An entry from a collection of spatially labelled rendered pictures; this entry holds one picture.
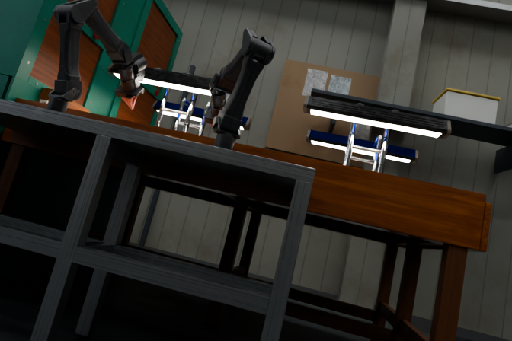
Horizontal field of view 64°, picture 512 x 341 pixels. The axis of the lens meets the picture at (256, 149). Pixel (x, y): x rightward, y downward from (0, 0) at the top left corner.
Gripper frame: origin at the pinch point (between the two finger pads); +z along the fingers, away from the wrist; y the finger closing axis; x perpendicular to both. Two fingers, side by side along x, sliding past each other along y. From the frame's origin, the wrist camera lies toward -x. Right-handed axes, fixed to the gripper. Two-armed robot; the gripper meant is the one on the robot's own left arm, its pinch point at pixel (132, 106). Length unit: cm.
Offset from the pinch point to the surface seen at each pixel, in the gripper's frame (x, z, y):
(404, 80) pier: -247, 87, -140
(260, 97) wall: -222, 119, -4
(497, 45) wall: -310, 63, -227
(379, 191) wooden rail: 23, -2, -106
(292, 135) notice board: -197, 140, -46
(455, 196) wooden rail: 20, -4, -130
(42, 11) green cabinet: -10, -33, 42
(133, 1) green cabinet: -84, -15, 43
